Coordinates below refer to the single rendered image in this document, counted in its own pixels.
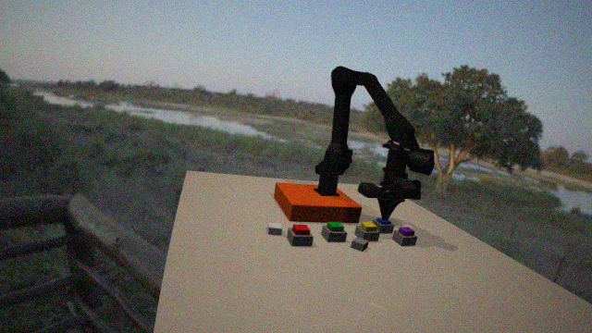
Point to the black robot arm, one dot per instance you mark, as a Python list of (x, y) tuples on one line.
[(338, 156)]

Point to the yellow button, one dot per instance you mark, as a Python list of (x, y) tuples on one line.
[(367, 231)]

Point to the red button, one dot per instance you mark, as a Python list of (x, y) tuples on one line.
[(300, 235)]

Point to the green button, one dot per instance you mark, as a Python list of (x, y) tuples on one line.
[(334, 232)]

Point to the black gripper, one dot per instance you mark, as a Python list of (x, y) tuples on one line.
[(388, 200)]

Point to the purple button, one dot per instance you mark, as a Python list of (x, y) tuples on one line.
[(404, 236)]

